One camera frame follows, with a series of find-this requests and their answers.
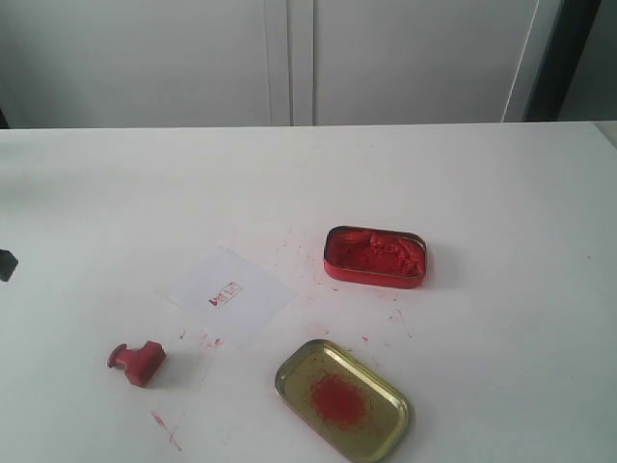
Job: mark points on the red stamp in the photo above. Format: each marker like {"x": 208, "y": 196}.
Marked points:
{"x": 139, "y": 365}

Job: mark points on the white cabinet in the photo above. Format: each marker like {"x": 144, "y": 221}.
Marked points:
{"x": 245, "y": 63}

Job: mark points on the red ink paste tin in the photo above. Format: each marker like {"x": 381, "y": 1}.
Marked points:
{"x": 374, "y": 257}

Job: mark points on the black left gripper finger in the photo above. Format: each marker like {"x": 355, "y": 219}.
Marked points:
{"x": 8, "y": 264}

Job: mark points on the gold tin lid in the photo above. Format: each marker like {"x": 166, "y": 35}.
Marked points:
{"x": 361, "y": 415}

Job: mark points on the white paper sheet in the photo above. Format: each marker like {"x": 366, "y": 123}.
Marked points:
{"x": 230, "y": 295}

